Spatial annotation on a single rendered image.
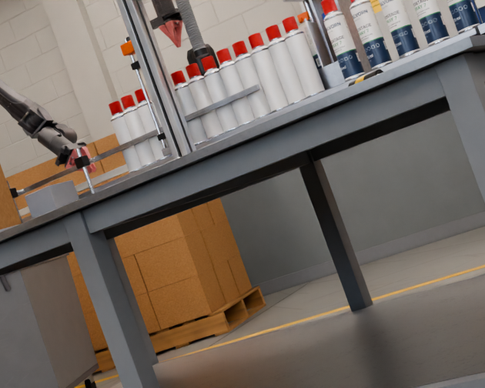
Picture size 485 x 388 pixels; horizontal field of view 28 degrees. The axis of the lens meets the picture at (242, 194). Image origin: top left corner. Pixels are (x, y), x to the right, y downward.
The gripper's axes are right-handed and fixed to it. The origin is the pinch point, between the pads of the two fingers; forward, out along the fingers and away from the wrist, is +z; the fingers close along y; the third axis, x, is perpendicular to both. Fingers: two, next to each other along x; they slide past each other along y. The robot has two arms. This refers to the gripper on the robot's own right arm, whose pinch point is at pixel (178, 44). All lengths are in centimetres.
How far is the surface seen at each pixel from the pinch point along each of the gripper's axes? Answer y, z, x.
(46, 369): 194, 95, -103
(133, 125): 9.5, 19.0, 21.8
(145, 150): 8.8, 26.5, 21.7
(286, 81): -40, 24, 23
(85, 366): 213, 106, -150
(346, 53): -57, 24, 24
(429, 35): -78, 28, 25
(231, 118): -20.4, 27.7, 22.1
